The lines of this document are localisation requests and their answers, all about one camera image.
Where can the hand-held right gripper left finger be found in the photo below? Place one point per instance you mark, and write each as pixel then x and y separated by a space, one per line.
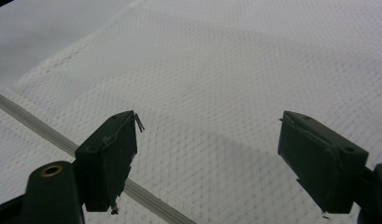
pixel 104 174

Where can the white mesh laundry bag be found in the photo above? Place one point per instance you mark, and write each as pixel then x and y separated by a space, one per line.
pixel 210 77

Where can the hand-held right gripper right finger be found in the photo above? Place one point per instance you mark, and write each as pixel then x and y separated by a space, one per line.
pixel 322 168

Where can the wooden framed work board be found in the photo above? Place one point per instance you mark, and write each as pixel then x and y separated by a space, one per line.
pixel 39 34

